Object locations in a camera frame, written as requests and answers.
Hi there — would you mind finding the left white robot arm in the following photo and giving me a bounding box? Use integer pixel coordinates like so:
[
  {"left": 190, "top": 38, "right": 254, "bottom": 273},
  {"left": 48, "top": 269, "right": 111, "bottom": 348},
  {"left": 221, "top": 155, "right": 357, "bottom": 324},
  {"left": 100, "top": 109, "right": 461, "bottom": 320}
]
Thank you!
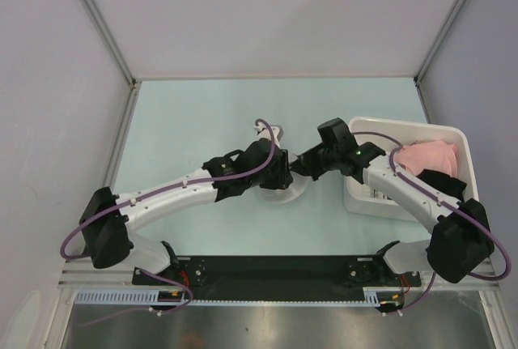
[{"left": 79, "top": 138, "right": 293, "bottom": 284}]

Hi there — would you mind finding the white slotted cable duct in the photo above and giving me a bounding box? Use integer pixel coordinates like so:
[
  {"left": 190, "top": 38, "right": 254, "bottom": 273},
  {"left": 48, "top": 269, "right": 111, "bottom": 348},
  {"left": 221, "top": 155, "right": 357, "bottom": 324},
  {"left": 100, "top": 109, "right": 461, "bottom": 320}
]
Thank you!
[{"left": 74, "top": 289, "right": 403, "bottom": 308}]

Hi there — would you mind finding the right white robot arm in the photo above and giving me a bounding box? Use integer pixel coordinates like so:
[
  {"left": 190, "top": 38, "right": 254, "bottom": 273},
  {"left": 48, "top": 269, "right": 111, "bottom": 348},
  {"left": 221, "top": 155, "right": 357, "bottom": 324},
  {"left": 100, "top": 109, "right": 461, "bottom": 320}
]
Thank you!
[{"left": 290, "top": 118, "right": 497, "bottom": 285}]

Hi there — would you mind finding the right aluminium frame post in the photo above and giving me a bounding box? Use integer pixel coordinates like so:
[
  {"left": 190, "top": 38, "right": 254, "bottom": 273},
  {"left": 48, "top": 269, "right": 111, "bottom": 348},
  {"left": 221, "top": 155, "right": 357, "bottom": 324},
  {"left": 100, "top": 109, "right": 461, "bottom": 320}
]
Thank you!
[{"left": 414, "top": 0, "right": 468, "bottom": 87}]

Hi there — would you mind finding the aluminium frame post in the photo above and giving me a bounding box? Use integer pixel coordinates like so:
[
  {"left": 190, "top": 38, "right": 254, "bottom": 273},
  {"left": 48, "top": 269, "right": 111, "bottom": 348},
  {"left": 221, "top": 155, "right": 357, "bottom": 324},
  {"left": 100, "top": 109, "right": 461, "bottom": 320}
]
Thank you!
[
  {"left": 414, "top": 0, "right": 468, "bottom": 87},
  {"left": 79, "top": 0, "right": 137, "bottom": 88}
]

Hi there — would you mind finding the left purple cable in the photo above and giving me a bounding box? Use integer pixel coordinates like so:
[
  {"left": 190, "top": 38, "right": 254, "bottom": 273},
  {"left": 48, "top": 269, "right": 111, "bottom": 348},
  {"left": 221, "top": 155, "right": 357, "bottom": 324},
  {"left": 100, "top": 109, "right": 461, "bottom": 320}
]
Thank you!
[{"left": 59, "top": 117, "right": 280, "bottom": 326}]

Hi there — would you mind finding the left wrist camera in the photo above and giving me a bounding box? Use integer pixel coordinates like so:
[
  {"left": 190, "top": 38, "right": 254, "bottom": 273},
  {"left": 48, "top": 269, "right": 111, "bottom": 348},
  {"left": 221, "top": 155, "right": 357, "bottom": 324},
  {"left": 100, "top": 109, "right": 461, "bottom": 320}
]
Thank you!
[{"left": 254, "top": 122, "right": 284, "bottom": 148}]

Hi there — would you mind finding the white plastic basket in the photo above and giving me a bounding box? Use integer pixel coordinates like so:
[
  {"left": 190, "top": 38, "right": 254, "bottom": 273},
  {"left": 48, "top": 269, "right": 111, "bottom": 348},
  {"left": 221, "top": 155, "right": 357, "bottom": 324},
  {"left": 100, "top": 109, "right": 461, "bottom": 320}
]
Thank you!
[{"left": 342, "top": 116, "right": 482, "bottom": 223}]

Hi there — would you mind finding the pink garment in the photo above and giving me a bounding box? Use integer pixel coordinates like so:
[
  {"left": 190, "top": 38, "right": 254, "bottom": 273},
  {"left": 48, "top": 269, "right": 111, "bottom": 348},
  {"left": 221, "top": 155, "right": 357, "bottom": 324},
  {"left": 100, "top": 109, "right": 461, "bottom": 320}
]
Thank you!
[{"left": 394, "top": 140, "right": 458, "bottom": 177}]

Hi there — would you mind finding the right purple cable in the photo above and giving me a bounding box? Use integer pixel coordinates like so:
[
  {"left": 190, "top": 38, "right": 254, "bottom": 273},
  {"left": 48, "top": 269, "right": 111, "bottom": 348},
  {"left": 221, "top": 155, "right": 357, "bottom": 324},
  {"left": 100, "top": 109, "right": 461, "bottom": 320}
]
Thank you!
[{"left": 350, "top": 132, "right": 512, "bottom": 316}]

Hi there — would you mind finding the left aluminium frame post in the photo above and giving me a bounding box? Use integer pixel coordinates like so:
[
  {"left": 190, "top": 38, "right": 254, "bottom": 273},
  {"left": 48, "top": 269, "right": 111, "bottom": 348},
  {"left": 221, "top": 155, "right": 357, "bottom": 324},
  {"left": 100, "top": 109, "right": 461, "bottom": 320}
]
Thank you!
[{"left": 79, "top": 0, "right": 137, "bottom": 88}]

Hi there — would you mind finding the purple cable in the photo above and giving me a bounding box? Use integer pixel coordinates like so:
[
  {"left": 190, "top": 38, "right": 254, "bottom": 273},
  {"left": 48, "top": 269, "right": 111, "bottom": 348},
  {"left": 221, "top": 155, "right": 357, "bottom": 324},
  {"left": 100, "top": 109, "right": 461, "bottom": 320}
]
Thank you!
[
  {"left": 350, "top": 132, "right": 512, "bottom": 316},
  {"left": 59, "top": 117, "right": 280, "bottom": 326}
]

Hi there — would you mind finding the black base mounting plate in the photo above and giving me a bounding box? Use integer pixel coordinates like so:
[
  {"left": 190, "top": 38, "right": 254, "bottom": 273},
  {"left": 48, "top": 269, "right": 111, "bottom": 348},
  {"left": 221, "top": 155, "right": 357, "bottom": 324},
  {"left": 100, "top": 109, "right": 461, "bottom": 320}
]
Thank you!
[{"left": 133, "top": 254, "right": 422, "bottom": 302}]

